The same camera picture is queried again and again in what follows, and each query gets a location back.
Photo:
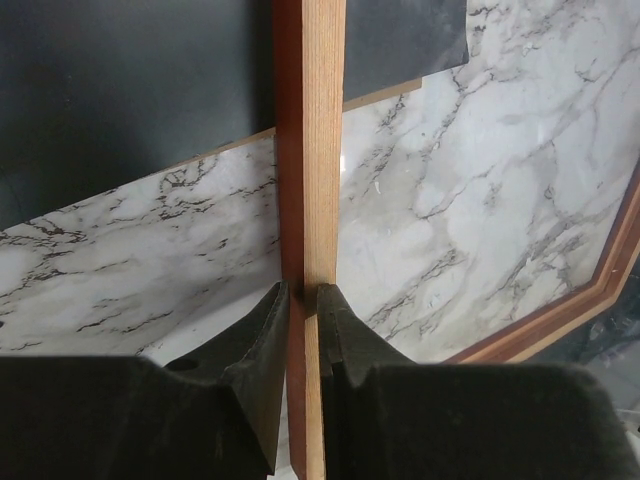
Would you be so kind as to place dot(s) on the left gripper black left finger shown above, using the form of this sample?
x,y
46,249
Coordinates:
x,y
213,413

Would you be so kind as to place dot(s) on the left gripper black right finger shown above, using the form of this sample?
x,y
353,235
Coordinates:
x,y
388,417

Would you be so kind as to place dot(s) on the orange wooden picture frame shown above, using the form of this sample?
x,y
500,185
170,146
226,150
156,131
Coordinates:
x,y
468,220

